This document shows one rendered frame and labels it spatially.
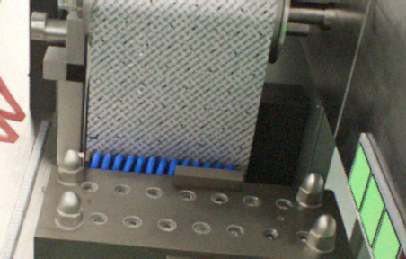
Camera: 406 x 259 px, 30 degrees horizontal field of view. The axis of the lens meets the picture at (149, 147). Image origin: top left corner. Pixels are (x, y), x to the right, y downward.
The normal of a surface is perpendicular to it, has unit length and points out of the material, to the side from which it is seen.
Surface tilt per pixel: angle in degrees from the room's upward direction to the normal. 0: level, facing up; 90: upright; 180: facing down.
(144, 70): 90
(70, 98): 90
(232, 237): 0
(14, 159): 0
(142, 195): 0
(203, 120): 90
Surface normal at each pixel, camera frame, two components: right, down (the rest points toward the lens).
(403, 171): -1.00, -0.09
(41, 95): -0.04, 0.53
